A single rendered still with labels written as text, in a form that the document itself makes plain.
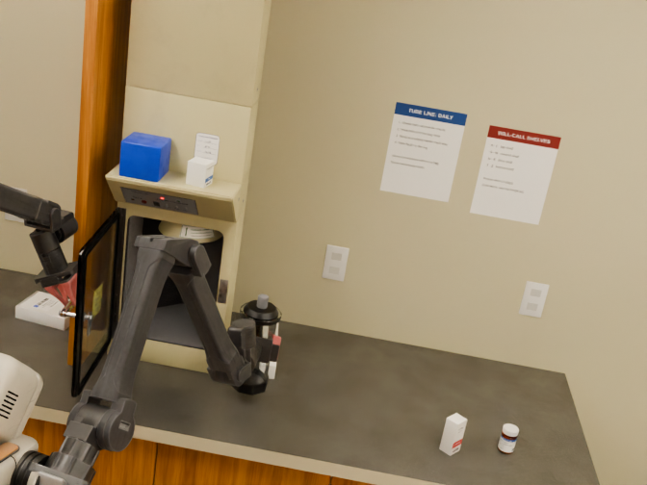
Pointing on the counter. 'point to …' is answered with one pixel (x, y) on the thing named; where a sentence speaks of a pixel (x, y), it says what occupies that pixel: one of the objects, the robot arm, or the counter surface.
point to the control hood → (220, 190)
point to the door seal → (84, 301)
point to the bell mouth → (189, 232)
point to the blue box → (144, 156)
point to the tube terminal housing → (194, 122)
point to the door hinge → (118, 268)
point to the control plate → (160, 200)
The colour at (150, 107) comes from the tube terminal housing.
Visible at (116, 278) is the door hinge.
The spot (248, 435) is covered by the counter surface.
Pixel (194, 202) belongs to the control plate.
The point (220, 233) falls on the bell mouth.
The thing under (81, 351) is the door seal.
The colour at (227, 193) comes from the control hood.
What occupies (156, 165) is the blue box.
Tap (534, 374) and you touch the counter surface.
